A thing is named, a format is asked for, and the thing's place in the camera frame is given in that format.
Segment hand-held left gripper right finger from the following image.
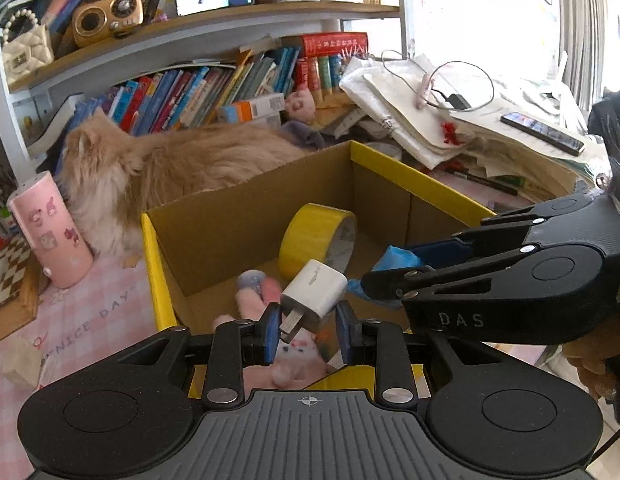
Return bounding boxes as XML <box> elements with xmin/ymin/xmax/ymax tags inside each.
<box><xmin>335</xmin><ymin>301</ymin><xmax>491</xmax><ymax>408</ymax></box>

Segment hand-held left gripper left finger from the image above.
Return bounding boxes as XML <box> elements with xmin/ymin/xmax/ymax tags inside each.
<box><xmin>114</xmin><ymin>304</ymin><xmax>283</xmax><ymax>409</ymax></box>

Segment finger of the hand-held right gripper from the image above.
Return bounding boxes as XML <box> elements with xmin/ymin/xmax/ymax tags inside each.
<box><xmin>409</xmin><ymin>194</ymin><xmax>597</xmax><ymax>268</ymax></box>
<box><xmin>361</xmin><ymin>244</ymin><xmax>541</xmax><ymax>306</ymax></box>

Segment blue plastic bag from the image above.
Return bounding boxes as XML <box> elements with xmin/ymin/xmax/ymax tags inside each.
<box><xmin>347</xmin><ymin>245</ymin><xmax>423</xmax><ymax>302</ymax></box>

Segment pink plush toy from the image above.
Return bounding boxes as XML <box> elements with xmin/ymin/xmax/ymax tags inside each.
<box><xmin>212</xmin><ymin>280</ymin><xmax>335</xmax><ymax>391</ymax></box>

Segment white charger plug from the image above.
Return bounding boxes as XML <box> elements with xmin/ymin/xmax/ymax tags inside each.
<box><xmin>279</xmin><ymin>259</ymin><xmax>349</xmax><ymax>345</ymax></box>

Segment yellow packing tape roll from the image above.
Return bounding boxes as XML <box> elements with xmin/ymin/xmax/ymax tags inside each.
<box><xmin>278</xmin><ymin>203</ymin><xmax>358</xmax><ymax>281</ymax></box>

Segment cardboard box with yellow rim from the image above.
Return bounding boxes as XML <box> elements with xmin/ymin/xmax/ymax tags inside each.
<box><xmin>140</xmin><ymin>140</ymin><xmax>501</xmax><ymax>401</ymax></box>

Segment person's right hand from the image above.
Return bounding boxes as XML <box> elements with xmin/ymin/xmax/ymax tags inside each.
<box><xmin>560</xmin><ymin>332</ymin><xmax>620</xmax><ymax>403</ymax></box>

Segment small round grey item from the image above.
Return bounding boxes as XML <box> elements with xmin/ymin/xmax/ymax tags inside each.
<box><xmin>237</xmin><ymin>269</ymin><xmax>267</xmax><ymax>292</ymax></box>

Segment black pen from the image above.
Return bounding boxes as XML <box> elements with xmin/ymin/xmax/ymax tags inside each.
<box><xmin>442</xmin><ymin>167</ymin><xmax>518</xmax><ymax>196</ymax></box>

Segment stack of loose papers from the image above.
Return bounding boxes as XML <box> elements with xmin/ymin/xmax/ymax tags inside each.
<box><xmin>450</xmin><ymin>77</ymin><xmax>608</xmax><ymax>201</ymax></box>

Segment white cloth tote bags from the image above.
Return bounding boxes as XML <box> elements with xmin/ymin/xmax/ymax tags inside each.
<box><xmin>340</xmin><ymin>55</ymin><xmax>476</xmax><ymax>168</ymax></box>

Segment black smartphone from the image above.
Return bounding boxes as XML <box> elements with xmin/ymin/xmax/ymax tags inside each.
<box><xmin>501</xmin><ymin>111</ymin><xmax>586</xmax><ymax>157</ymax></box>

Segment purple grey cloth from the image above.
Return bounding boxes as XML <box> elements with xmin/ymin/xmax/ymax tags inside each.
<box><xmin>280</xmin><ymin>120</ymin><xmax>335</xmax><ymax>153</ymax></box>

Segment fluffy orange cat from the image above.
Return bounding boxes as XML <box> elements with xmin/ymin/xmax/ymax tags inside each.
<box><xmin>54</xmin><ymin>107</ymin><xmax>315</xmax><ymax>261</ymax></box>

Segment pink pig plush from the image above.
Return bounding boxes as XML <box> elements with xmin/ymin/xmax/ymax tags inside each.
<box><xmin>285</xmin><ymin>85</ymin><xmax>317</xmax><ymax>123</ymax></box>

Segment orange white carton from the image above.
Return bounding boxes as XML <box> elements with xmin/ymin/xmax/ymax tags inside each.
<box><xmin>217</xmin><ymin>92</ymin><xmax>287</xmax><ymax>123</ymax></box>

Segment thick red dictionary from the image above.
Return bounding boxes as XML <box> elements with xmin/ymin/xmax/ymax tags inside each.
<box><xmin>282</xmin><ymin>32</ymin><xmax>369</xmax><ymax>58</ymax></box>

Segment pink cartoon print cylinder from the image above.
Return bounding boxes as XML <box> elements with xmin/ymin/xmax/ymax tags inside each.
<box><xmin>7</xmin><ymin>170</ymin><xmax>94</xmax><ymax>290</ymax></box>

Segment row of blue spined books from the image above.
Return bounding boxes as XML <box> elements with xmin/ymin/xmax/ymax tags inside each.
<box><xmin>97</xmin><ymin>47</ymin><xmax>303</xmax><ymax>136</ymax></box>

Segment small wooden block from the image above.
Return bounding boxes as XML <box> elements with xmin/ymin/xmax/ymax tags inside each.
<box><xmin>2</xmin><ymin>335</ymin><xmax>45</xmax><ymax>391</ymax></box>

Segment grey window curtain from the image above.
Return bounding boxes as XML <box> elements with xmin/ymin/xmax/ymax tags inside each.
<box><xmin>557</xmin><ymin>0</ymin><xmax>611</xmax><ymax>96</ymax></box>

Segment wooden framed chessboard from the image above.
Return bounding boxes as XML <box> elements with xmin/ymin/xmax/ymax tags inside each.
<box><xmin>0</xmin><ymin>232</ymin><xmax>40</xmax><ymax>346</ymax></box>

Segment golden retro radio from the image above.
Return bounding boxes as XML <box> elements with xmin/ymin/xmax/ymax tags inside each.
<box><xmin>72</xmin><ymin>0</ymin><xmax>144</xmax><ymax>47</ymax></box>

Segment cream quilted pearl handbag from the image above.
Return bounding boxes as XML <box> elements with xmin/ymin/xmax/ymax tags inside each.
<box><xmin>0</xmin><ymin>8</ymin><xmax>55</xmax><ymax>86</ymax></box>

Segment black cable with adapter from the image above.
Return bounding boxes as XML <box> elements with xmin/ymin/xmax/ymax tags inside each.
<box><xmin>381</xmin><ymin>50</ymin><xmax>495</xmax><ymax>111</ymax></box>

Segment pink beaded charm strap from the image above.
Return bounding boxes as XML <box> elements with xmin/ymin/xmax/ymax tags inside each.
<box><xmin>415</xmin><ymin>72</ymin><xmax>435</xmax><ymax>108</ymax></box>

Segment white frame wooden bookshelf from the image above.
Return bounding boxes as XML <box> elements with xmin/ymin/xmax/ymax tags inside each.
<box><xmin>0</xmin><ymin>0</ymin><xmax>415</xmax><ymax>176</ymax></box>

